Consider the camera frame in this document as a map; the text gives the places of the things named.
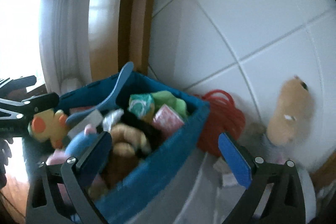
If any green plush toy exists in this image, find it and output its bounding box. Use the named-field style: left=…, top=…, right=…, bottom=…
left=151, top=90, right=189, bottom=119

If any yellow duck plush green hat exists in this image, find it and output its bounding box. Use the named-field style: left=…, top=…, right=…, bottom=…
left=28, top=109, right=70, bottom=149

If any blue storage bin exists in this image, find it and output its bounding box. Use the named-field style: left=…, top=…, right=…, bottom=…
left=23, top=70, right=211, bottom=224

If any white curtain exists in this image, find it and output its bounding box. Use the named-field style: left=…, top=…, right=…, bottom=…
left=39, top=0, right=92, bottom=94

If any wooden door frame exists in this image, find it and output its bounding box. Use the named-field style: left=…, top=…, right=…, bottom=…
left=88, top=0, right=154, bottom=81

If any pink patterned box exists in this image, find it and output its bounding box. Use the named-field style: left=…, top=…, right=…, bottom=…
left=151, top=104, right=185, bottom=139

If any red plastic toy case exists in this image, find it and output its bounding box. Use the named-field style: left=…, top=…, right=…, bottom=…
left=194, top=89, right=246, bottom=157

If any brown bear plush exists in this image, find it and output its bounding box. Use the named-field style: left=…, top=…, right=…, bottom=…
left=104, top=123, right=151, bottom=187

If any tan capybara plush striped shirt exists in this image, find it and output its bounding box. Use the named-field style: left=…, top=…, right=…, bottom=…
left=265, top=76, right=314, bottom=163

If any blue pink pig plush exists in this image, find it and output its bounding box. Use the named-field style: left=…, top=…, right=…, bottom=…
left=45, top=123, right=106, bottom=198

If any silver mat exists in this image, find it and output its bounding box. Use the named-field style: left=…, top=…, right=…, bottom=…
left=126, top=150, right=318, bottom=224

